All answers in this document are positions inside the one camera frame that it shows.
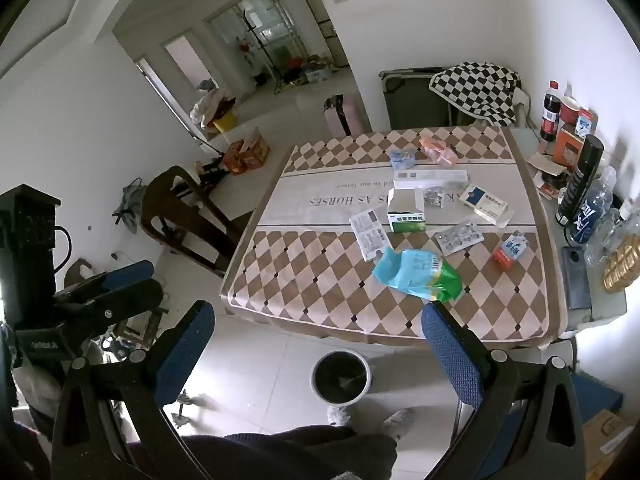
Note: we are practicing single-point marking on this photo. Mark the small silver blister pack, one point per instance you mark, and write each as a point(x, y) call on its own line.
point(434, 196)

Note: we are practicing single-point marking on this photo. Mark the pink suitcase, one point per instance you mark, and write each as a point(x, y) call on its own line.
point(344, 115)

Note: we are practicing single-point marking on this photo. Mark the large foil blister pack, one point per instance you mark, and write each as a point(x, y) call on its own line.
point(457, 237)

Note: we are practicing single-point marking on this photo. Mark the clear glass bottle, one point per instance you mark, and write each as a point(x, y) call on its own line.
point(607, 232)

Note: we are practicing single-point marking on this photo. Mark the round grey trash bin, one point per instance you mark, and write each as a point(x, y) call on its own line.
point(340, 377)

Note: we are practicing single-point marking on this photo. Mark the green and blue snack bag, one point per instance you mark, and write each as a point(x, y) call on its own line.
point(415, 272)

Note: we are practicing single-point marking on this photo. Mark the grey bag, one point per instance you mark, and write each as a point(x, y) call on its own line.
point(130, 202)

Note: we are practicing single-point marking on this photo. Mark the long white box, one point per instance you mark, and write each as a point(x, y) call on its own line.
point(430, 177)

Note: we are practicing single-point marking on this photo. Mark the dark wooden chair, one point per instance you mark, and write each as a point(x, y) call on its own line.
point(200, 225)

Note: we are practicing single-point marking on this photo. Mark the black spray can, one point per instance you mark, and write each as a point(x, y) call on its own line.
point(580, 180)

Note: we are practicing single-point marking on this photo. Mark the brown cardboard box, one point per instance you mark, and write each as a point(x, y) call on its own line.
point(607, 435)

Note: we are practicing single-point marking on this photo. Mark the green and white medicine box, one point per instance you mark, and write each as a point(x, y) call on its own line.
point(407, 220)

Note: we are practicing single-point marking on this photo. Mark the cola bottle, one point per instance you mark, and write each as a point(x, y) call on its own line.
point(549, 120)

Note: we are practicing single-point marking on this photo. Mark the blue plastic wrapper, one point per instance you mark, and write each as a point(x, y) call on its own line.
point(402, 158)

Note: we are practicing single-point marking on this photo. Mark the white printed leaflet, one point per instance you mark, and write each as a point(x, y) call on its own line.
point(370, 235)

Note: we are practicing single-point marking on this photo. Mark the orange cardboard box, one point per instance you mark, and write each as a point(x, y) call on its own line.
point(235, 156)
point(257, 150)

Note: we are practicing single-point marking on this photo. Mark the white plastic bag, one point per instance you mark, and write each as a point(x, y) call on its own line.
point(205, 107)

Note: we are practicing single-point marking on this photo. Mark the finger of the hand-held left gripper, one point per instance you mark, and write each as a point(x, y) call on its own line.
point(127, 273)
point(127, 305)

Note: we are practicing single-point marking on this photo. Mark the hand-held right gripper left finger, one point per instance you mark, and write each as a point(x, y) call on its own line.
point(185, 350)

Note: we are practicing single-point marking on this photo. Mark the orange and blue drink carton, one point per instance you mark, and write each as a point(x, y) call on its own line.
point(510, 252)

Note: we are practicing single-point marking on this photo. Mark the gold patterned tin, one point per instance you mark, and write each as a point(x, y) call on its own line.
point(622, 265)

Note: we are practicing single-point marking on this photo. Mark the orange plastic packaging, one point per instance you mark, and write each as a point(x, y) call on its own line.
point(436, 149)

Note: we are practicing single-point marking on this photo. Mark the dark green folding bed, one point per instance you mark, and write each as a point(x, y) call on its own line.
point(410, 105)

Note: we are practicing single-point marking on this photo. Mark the blue and white carton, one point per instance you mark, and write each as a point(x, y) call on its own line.
point(584, 124)

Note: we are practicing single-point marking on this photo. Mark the white and blue medicine box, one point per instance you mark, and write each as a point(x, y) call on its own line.
point(482, 202)

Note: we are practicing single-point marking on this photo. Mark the black and white checkered blanket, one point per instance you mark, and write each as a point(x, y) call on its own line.
point(475, 87)

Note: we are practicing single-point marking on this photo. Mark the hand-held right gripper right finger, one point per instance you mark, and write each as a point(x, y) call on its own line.
point(450, 355)

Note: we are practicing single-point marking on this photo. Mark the glass sliding door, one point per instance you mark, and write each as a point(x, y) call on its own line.
point(280, 25)

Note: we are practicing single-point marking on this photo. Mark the grey fluffy slipper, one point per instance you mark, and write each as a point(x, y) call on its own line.
point(340, 415)
point(400, 417)

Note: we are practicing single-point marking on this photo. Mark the yellow bin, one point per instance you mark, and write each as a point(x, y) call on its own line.
point(225, 122)

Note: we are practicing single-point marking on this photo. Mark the black phone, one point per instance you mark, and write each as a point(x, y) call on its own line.
point(577, 277)

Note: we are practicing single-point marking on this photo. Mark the white chair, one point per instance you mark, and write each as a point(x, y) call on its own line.
point(522, 107)

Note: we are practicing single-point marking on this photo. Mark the brown diamond pattern tablecloth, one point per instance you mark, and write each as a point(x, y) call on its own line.
point(320, 280)

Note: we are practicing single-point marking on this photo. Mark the blue label water bottle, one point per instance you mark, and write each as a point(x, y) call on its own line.
point(590, 215)

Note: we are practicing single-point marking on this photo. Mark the person's dark trousers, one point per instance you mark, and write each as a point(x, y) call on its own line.
point(300, 455)

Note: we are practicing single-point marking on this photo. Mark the red paper cup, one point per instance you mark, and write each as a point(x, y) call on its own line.
point(569, 115)

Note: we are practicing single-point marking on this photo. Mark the black coat rack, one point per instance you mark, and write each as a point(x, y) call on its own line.
point(257, 42)

